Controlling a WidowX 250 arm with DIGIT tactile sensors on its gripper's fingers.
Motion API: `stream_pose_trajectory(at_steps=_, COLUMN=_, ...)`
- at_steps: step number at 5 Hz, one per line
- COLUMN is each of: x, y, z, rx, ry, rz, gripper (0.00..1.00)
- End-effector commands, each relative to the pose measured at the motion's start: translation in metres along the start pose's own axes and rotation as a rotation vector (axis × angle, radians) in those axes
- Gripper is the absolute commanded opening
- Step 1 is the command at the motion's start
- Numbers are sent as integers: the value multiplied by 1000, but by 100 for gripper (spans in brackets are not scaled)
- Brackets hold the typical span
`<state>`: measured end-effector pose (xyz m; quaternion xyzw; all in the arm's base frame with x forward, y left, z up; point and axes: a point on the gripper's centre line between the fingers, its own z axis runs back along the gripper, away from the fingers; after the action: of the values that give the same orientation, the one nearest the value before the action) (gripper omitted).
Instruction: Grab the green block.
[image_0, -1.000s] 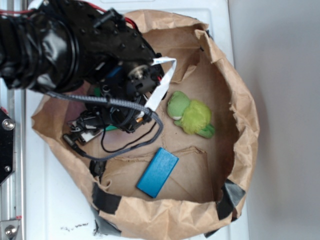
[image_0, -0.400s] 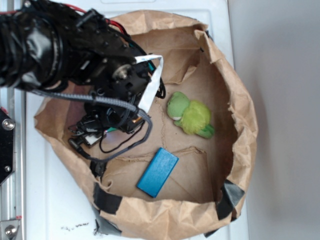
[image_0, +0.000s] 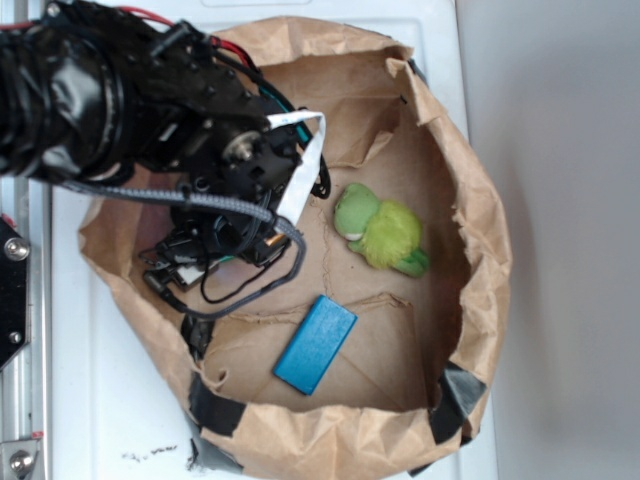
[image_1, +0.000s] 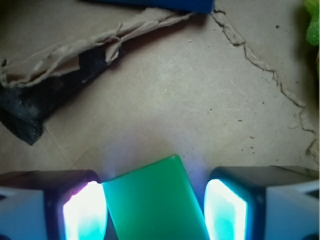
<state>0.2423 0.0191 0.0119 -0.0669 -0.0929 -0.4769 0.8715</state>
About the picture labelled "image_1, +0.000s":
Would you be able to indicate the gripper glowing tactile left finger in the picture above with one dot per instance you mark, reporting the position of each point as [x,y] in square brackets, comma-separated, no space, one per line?
[52,205]

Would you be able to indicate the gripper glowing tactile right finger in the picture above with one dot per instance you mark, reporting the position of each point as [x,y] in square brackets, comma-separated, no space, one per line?
[262,203]

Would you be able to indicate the green rectangular block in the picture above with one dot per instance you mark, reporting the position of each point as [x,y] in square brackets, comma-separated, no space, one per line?
[155,202]

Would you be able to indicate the blue rectangular block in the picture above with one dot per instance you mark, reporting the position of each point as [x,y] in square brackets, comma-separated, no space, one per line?
[193,6]

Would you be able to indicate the brown paper bag tray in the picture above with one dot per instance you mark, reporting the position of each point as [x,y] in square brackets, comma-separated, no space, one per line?
[235,88]

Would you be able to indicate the green plush frog toy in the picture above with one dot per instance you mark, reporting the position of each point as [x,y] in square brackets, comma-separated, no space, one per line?
[313,30]

